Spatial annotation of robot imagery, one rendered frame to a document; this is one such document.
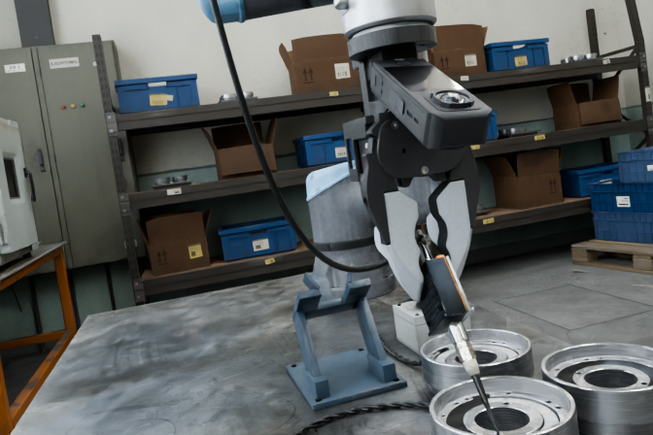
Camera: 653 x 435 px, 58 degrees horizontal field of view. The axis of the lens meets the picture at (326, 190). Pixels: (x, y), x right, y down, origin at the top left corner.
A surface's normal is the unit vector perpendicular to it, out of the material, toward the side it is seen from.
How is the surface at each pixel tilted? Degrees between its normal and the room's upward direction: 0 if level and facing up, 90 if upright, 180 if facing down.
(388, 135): 90
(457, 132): 119
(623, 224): 90
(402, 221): 90
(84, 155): 90
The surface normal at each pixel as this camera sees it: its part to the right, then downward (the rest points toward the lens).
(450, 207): 0.27, 0.02
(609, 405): -0.43, 0.11
